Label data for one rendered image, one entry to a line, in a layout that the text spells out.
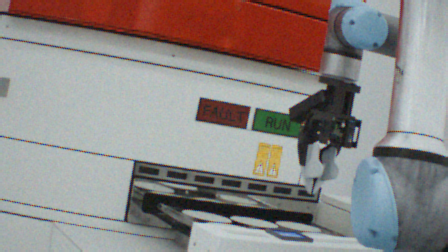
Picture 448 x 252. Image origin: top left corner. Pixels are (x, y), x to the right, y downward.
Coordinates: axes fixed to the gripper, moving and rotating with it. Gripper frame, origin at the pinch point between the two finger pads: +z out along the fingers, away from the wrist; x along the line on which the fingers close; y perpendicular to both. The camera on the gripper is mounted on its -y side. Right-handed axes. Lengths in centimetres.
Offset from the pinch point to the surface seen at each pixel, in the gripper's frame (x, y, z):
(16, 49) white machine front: -51, -34, -14
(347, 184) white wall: 140, -175, 18
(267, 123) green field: 7.2, -31.3, -8.3
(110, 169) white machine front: -25.4, -32.9, 6.4
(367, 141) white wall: 145, -175, -1
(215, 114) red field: -5.0, -31.8, -8.2
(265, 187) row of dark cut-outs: 10.2, -31.6, 5.3
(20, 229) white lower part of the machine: -44, -34, 22
